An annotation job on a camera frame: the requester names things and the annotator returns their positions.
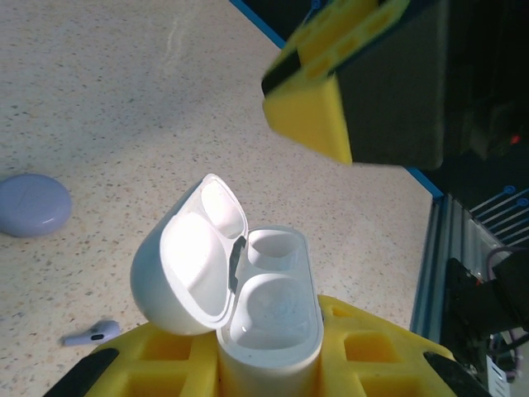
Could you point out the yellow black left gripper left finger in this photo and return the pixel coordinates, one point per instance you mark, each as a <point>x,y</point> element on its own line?
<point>136,368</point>

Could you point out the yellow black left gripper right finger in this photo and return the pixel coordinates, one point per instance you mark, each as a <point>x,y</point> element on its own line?
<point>384,364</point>

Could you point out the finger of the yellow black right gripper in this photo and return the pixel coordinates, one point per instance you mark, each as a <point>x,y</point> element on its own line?
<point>330,16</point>
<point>314,120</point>

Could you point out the white earbud charging case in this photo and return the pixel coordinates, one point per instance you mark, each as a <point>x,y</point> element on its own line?
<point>194,264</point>

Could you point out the purple round earbud charging case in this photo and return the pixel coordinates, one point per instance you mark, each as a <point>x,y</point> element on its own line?
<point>33,207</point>

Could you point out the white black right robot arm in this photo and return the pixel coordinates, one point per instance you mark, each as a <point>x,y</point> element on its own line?
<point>467,297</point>

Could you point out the wide aluminium base rail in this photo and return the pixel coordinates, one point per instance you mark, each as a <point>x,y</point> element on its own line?
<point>438,240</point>

